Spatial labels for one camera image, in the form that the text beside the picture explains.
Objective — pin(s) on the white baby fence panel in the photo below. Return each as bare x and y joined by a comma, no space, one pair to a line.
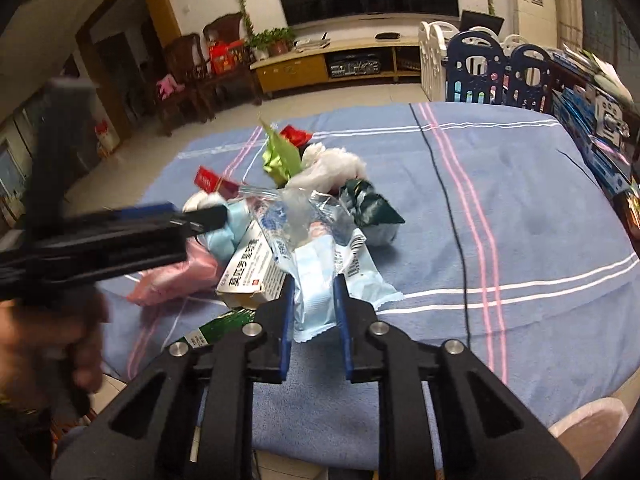
432,67

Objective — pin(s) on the beige curtain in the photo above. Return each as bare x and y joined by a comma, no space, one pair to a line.
565,5

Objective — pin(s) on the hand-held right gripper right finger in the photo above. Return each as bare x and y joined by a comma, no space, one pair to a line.
343,332

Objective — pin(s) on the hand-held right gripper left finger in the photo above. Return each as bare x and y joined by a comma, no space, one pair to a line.
287,332

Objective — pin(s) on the dark wooden armchair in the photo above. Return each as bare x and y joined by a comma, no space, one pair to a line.
175,105
235,90

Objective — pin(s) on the red white floor bag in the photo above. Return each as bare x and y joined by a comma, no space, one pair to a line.
106,139

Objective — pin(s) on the pink plush toy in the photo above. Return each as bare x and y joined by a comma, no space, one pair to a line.
169,86

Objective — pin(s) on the green potted plant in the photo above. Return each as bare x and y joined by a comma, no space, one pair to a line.
272,40

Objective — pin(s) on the white router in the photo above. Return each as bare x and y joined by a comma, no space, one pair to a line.
310,44

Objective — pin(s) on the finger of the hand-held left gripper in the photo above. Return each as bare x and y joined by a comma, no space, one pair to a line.
145,209
205,220

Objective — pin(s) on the blue baby fence panel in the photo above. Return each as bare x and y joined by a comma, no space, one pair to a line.
542,67
457,87

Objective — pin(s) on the red cigarette box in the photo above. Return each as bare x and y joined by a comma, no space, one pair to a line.
207,178

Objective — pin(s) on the white standing air conditioner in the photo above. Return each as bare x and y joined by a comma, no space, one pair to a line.
527,15

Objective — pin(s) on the red gift box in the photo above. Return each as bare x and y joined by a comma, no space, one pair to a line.
227,57

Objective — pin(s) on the black laptop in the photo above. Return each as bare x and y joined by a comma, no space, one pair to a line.
480,22

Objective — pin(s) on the yellow wooden tv cabinet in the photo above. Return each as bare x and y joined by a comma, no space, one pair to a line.
285,72

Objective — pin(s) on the white medicine box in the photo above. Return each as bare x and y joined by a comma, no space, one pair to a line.
250,270

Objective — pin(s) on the person's left hand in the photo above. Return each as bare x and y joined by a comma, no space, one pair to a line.
30,332

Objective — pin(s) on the white plastic bag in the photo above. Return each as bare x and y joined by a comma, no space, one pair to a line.
330,166

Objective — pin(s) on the blue striped tablecloth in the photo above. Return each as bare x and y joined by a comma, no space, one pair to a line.
525,210

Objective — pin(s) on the light blue wrapper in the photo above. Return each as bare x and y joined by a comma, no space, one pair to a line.
234,234

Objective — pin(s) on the green foil wrapper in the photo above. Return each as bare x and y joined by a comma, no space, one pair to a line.
280,157

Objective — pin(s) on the clear plastic bag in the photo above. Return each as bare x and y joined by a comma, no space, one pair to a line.
310,215

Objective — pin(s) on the small black set-top box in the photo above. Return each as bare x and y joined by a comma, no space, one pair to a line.
387,36

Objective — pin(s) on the grey white toy box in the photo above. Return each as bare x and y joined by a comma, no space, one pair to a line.
612,115

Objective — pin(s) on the red foil wrapper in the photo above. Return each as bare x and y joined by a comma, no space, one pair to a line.
296,136

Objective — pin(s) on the frosted glass sliding door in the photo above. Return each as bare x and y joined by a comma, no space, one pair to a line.
600,10

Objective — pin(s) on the green white carton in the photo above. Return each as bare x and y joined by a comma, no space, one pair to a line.
220,328

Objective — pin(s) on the blue face mask packet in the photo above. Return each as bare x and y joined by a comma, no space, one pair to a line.
315,305

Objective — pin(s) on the cluttered dark side table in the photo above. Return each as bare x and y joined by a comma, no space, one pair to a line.
590,150

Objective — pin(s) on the black audio receiver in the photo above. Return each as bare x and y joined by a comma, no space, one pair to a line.
357,66

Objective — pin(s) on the dark green snack packet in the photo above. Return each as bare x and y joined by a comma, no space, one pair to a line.
370,205

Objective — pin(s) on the pink plastic packet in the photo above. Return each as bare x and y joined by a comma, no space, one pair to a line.
172,280

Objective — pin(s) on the white tissue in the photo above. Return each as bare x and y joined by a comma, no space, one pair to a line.
196,203

